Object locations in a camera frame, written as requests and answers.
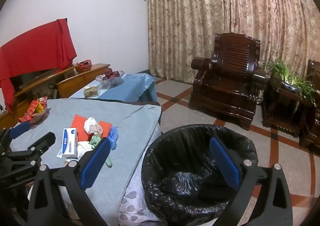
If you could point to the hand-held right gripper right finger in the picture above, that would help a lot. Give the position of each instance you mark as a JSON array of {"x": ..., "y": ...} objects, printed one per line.
[{"x": 225, "y": 163}]

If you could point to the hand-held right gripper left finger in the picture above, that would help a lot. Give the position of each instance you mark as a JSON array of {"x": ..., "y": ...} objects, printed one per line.
[{"x": 96, "y": 163}]

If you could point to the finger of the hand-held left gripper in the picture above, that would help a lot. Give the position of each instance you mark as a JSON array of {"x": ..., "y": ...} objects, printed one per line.
[
  {"x": 45, "y": 142},
  {"x": 20, "y": 129}
]

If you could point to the white tissue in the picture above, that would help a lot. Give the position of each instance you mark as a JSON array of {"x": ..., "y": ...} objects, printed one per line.
[
  {"x": 90, "y": 124},
  {"x": 83, "y": 147}
]

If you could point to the green glove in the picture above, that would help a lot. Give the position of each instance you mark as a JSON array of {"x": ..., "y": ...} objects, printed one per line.
[{"x": 96, "y": 139}]

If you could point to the white and blue medicine box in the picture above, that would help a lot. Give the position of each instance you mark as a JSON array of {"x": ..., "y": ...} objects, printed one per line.
[{"x": 70, "y": 142}]

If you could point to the blue plastic shoe cover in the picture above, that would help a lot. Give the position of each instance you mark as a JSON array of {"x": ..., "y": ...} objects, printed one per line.
[{"x": 113, "y": 137}]

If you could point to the orange foam mesh piece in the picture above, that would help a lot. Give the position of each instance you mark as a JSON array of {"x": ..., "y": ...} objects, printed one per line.
[
  {"x": 78, "y": 125},
  {"x": 106, "y": 128}
]

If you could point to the bin with black bag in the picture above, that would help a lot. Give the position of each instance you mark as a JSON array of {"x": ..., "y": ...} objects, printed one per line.
[{"x": 180, "y": 155}]

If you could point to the red and yellow snack bag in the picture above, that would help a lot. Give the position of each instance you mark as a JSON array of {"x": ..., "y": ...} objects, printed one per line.
[{"x": 36, "y": 108}]

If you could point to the black television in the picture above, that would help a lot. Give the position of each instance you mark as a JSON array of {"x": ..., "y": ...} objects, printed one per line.
[{"x": 27, "y": 79}]

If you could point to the white floral bed sheet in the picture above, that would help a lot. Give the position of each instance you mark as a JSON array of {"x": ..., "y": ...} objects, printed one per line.
[{"x": 132, "y": 201}]

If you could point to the grey-blue towel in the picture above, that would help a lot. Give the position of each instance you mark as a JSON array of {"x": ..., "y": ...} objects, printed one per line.
[{"x": 135, "y": 125}]

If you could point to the beige tissue box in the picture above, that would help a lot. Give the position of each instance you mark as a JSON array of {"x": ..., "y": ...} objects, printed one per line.
[{"x": 91, "y": 92}]

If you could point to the dark wooden armchair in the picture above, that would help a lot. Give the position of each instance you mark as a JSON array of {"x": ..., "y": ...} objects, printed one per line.
[
  {"x": 225, "y": 85},
  {"x": 312, "y": 125}
]

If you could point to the light wooden cabinet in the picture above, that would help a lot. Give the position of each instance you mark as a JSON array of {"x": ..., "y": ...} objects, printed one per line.
[{"x": 87, "y": 75}]

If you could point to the dark wooden side table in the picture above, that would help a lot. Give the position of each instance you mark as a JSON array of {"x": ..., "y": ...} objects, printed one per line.
[{"x": 282, "y": 108}]

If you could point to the red cloth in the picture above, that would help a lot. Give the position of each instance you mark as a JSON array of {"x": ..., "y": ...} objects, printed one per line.
[{"x": 35, "y": 48}]

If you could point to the glass fruit bowl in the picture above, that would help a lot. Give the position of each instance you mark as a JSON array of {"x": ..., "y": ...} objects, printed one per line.
[{"x": 112, "y": 82}]

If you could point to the red plastic bag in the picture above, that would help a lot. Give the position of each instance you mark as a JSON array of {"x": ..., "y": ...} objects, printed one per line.
[{"x": 83, "y": 67}]

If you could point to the blue tablecloth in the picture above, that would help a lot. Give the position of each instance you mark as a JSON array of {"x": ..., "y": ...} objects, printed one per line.
[{"x": 130, "y": 85}]

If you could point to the red apple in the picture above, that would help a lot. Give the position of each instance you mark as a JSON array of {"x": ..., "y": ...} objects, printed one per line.
[
  {"x": 105, "y": 77},
  {"x": 115, "y": 74},
  {"x": 108, "y": 71}
]

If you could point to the green potted plant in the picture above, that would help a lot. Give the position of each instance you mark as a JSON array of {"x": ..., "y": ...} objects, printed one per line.
[{"x": 290, "y": 83}]

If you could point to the beige patterned curtain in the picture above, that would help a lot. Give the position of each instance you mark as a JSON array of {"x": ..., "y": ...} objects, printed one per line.
[{"x": 200, "y": 15}]

